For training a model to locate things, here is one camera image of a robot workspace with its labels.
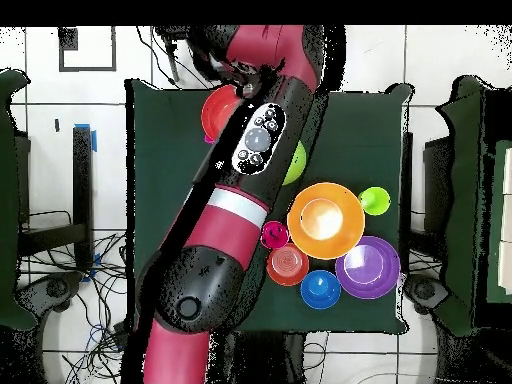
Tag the large yellow-orange bowl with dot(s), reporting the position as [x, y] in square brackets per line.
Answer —
[326, 224]

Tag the wide orange-red bowl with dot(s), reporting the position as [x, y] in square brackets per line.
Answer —
[218, 112]

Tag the black metal stand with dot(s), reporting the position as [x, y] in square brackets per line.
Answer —
[170, 44]

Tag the small orange-red bowl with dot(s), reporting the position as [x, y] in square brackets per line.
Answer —
[287, 264]

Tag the purple bowl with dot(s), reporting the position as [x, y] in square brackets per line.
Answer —
[368, 268]

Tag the green cloth side table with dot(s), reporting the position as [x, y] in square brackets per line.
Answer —
[460, 200]
[8, 200]

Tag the dark green tablecloth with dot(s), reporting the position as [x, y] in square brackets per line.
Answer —
[360, 140]

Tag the white boxes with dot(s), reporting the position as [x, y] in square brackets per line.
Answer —
[507, 220]

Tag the pink bowl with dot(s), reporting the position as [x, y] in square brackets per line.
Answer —
[208, 139]

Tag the green bowl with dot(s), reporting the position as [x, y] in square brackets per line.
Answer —
[296, 166]

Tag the blue tape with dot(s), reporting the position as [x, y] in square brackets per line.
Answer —
[94, 142]

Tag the black square floor frame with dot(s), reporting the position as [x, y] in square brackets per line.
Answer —
[68, 38]

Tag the blue bowl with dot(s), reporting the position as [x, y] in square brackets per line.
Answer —
[320, 290]

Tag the lime yellow cup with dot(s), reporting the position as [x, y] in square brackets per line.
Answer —
[374, 201]

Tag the magenta red cup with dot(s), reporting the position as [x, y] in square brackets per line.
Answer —
[276, 235]

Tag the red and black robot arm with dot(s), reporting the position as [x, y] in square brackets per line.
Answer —
[224, 224]

